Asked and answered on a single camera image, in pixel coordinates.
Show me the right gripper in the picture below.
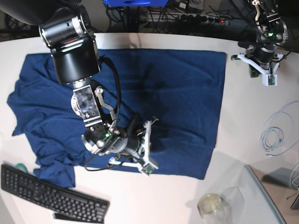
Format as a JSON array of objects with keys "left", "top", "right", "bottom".
[{"left": 108, "top": 116, "right": 158, "bottom": 176}]

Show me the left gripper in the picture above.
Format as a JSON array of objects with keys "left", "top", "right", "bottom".
[{"left": 231, "top": 46, "right": 286, "bottom": 86}]

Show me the blue long-sleeve t-shirt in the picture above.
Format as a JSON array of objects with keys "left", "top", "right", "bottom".
[{"left": 7, "top": 49, "right": 226, "bottom": 188}]

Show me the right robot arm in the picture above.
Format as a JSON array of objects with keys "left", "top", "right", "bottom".
[{"left": 0, "top": 0, "right": 158, "bottom": 175}]

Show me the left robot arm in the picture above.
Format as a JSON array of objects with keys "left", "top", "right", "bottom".
[{"left": 231, "top": 0, "right": 292, "bottom": 86}]

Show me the black computer keyboard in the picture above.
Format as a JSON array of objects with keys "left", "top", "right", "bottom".
[{"left": 0, "top": 164, "right": 110, "bottom": 224}]

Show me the white power strip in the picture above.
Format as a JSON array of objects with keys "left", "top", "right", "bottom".
[{"left": 140, "top": 11, "right": 233, "bottom": 26}]

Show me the clear glass jar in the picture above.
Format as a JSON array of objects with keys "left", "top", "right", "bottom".
[{"left": 197, "top": 187, "right": 245, "bottom": 224}]

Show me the green tape roll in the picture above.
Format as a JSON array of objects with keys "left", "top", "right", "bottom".
[{"left": 14, "top": 163, "right": 28, "bottom": 174}]

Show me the blue box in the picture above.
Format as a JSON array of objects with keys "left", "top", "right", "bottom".
[{"left": 103, "top": 0, "right": 168, "bottom": 7}]

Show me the coiled white cable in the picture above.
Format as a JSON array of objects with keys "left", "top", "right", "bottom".
[{"left": 260, "top": 100, "right": 299, "bottom": 157}]

